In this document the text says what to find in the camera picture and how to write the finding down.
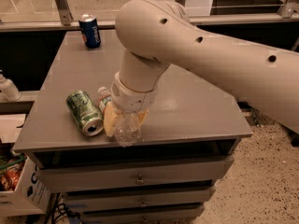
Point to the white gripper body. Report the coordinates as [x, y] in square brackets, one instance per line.
[133, 99]

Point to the green soda can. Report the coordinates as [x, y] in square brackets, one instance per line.
[85, 113]

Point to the white cardboard box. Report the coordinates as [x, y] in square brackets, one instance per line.
[29, 197]

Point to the grey drawer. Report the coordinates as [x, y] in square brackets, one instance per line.
[139, 198]
[143, 215]
[135, 174]

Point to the top grey drawer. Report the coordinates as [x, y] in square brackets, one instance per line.
[135, 174]

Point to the middle grey drawer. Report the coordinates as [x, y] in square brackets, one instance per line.
[139, 198]

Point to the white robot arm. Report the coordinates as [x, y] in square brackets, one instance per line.
[156, 34]

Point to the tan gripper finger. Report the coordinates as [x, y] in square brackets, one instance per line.
[110, 118]
[142, 115]

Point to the white plastic bottle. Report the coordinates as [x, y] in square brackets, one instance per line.
[9, 89]

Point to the grey drawer cabinet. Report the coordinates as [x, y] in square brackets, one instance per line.
[189, 119]

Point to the blue Pepsi can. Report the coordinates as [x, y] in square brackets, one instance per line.
[89, 30]

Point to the clear plastic water bottle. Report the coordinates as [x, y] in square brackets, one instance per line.
[127, 130]

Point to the bottom grey drawer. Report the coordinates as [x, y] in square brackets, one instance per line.
[143, 215]

